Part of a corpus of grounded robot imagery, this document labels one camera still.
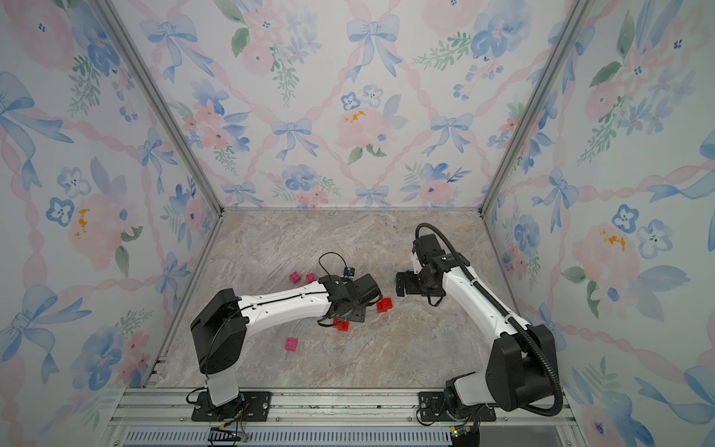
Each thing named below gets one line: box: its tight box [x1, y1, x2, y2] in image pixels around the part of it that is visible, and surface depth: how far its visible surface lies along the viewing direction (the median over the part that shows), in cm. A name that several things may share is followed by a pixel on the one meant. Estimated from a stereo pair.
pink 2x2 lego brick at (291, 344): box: [284, 338, 299, 352], surface depth 85 cm
